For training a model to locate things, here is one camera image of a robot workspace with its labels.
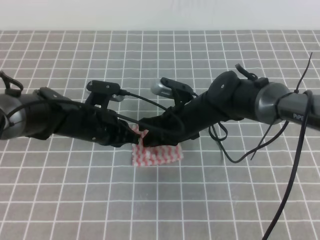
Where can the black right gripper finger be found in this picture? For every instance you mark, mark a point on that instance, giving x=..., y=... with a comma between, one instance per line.
x=155, y=123
x=154, y=139

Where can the grey grid tablecloth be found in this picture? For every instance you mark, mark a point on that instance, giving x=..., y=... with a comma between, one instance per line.
x=68, y=189

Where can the pink wavy striped towel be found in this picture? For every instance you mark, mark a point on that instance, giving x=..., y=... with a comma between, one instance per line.
x=153, y=156

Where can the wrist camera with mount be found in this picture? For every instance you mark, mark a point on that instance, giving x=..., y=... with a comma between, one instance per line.
x=180, y=92
x=102, y=92

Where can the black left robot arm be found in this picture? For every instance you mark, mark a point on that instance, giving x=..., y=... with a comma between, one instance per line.
x=45, y=112

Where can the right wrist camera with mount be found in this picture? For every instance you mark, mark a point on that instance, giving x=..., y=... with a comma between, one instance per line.
x=180, y=92

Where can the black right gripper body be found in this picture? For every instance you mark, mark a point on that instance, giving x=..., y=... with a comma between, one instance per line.
x=183, y=121

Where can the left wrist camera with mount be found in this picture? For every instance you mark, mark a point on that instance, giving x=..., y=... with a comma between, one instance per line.
x=102, y=92

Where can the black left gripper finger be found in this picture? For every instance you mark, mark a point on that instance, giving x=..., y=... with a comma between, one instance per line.
x=126, y=135

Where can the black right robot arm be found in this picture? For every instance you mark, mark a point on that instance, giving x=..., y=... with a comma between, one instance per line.
x=228, y=98

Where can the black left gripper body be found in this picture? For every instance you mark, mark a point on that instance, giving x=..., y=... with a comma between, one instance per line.
x=90, y=125

